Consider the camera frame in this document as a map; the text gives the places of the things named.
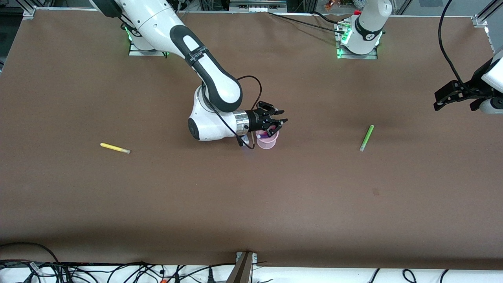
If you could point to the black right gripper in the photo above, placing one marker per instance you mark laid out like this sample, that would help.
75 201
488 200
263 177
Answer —
256 120

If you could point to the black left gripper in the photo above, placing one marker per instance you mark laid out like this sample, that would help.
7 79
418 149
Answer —
471 90

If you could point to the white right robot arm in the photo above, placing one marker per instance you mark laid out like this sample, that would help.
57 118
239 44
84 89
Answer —
216 82

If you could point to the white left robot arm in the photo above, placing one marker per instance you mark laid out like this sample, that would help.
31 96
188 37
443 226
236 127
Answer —
369 27

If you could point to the pink translucent cup holder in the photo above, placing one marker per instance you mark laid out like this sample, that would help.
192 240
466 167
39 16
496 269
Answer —
267 143

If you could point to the green pen clear cap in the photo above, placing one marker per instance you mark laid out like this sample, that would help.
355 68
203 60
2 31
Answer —
366 138

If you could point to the grey metal device box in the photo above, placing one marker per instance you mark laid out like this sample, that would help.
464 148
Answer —
257 5

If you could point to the yellow pen clear cap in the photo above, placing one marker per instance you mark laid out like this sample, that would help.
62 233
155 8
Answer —
114 147

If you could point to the aluminium frame profile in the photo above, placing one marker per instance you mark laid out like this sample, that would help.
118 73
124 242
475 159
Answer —
493 39

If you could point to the metal table corner bracket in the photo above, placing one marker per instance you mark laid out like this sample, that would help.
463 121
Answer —
480 21
29 12

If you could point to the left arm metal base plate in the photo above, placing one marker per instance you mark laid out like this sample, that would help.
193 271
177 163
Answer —
357 56

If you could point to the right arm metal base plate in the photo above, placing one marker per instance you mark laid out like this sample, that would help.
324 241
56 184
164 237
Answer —
137 52

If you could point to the brown post with metal bracket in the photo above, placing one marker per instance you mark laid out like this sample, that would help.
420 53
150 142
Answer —
243 269

